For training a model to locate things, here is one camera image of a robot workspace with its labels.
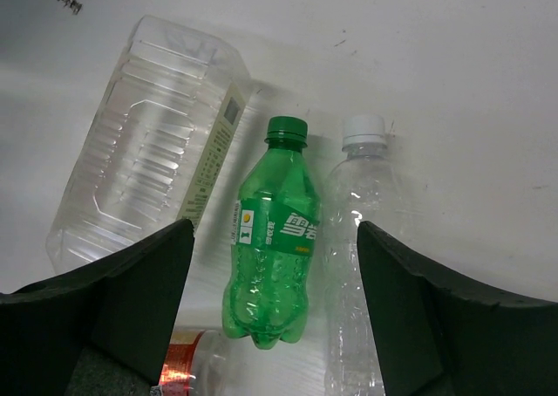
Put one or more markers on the green soda bottle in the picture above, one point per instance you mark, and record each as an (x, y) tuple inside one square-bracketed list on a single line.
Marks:
[(274, 233)]

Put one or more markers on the large clear square bottle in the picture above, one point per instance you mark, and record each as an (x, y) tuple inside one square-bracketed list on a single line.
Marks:
[(156, 145)]

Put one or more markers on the clear bottle white cap right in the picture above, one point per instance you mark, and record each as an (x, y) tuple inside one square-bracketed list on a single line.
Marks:
[(362, 188)]

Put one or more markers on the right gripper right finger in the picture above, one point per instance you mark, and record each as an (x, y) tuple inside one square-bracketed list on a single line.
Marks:
[(439, 332)]

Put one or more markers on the red cap red label bottle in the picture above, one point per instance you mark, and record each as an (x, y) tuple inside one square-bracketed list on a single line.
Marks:
[(196, 363)]

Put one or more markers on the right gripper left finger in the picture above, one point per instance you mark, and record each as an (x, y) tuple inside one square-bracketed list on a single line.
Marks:
[(101, 329)]

